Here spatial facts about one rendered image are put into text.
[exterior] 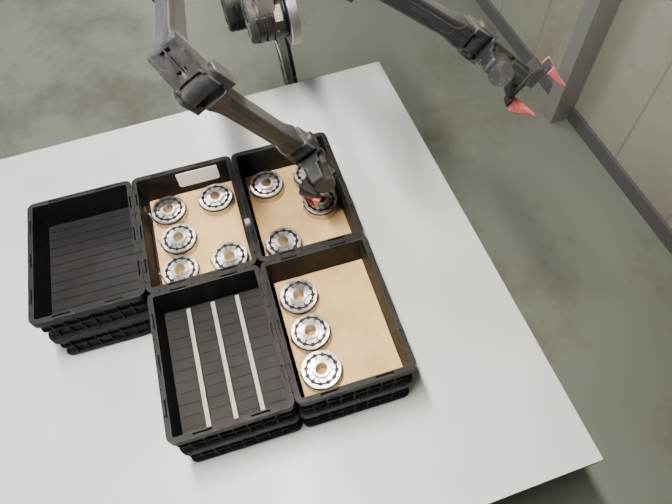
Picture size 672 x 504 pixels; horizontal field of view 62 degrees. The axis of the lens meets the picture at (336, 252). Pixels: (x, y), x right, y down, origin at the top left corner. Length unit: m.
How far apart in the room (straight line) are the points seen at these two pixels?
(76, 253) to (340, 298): 0.80
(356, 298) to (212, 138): 0.90
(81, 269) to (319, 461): 0.87
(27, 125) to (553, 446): 3.06
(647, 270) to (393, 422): 1.62
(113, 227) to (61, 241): 0.16
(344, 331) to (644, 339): 1.51
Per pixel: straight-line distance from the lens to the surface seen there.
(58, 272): 1.79
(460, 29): 1.36
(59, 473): 1.70
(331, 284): 1.55
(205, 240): 1.68
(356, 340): 1.48
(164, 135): 2.18
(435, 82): 3.32
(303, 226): 1.66
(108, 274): 1.72
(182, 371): 1.52
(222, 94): 1.19
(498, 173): 2.92
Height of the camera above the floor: 2.20
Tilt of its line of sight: 59 degrees down
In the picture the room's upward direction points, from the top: 4 degrees counter-clockwise
